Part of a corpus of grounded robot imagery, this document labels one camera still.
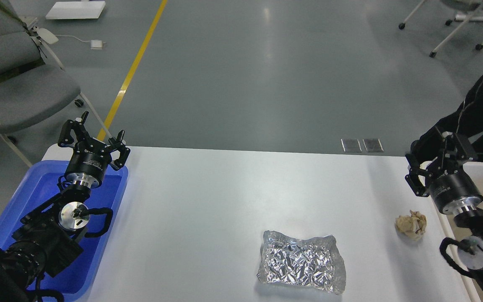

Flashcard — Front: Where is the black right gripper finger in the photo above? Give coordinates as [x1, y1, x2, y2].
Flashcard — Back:
[405, 153, 433, 197]
[432, 131, 478, 174]

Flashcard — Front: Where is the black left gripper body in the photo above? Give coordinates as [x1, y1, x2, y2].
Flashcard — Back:
[65, 140, 112, 187]

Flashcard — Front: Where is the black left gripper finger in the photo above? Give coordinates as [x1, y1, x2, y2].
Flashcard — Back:
[106, 130, 131, 171]
[59, 111, 92, 148]

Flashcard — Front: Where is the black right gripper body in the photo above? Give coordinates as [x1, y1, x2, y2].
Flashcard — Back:
[427, 170, 483, 215]

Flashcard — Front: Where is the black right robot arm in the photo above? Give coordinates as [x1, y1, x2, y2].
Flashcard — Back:
[405, 126, 483, 291]

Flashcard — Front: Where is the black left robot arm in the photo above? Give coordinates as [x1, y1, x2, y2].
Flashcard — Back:
[0, 112, 131, 302]

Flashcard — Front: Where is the crumpled brown paper ball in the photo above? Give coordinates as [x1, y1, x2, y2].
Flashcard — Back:
[395, 210, 427, 241]

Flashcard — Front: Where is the right metal floor plate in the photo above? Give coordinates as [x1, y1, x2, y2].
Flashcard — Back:
[362, 139, 384, 153]

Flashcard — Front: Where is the metal floor plate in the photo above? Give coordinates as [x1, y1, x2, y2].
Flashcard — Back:
[340, 139, 362, 153]
[362, 139, 384, 153]

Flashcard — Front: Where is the left metal floor plate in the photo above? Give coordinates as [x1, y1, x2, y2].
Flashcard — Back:
[340, 139, 362, 153]

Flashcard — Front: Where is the grey office chair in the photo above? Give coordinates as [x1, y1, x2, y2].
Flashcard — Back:
[0, 0, 95, 167]

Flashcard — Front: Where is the blue plastic bin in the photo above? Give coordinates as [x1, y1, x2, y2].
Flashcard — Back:
[0, 160, 128, 295]

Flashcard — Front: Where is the crumpled aluminium foil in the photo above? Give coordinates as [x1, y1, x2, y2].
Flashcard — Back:
[257, 231, 347, 295]

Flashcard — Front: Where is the white flat board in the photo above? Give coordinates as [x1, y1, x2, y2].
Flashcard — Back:
[45, 0, 106, 20]

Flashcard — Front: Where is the white rolling stand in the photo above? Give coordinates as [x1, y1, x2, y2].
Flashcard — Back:
[398, 0, 483, 58]

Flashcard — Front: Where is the white power adapter with cable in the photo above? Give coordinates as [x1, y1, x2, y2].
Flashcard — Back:
[56, 34, 105, 50]

